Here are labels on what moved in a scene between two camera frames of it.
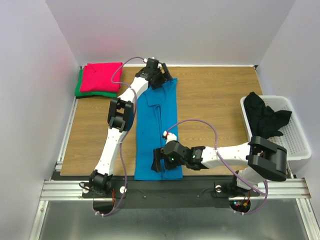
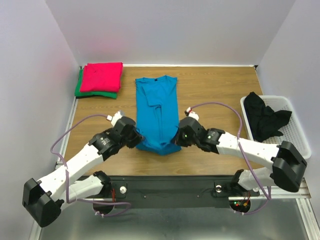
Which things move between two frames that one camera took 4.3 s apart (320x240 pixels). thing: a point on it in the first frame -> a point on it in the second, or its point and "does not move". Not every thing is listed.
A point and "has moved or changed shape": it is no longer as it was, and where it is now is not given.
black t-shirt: [263, 121] does not move
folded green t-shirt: [103, 94] does not move
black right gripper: [158, 160] -> [180, 137]
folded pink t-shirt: [96, 77] does not move
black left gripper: [163, 77] -> [138, 136]
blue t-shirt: [157, 111] has moved or changed shape
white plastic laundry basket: [294, 139] does not move
